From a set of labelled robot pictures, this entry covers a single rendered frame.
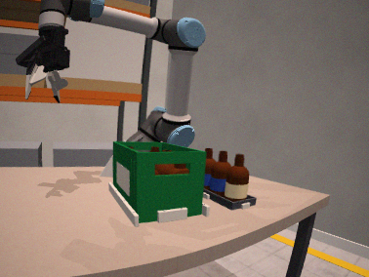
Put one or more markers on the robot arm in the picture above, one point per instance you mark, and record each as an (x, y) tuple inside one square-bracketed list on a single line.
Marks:
[(183, 36)]

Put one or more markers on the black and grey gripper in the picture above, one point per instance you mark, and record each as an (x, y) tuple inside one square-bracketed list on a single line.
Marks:
[(57, 55)]

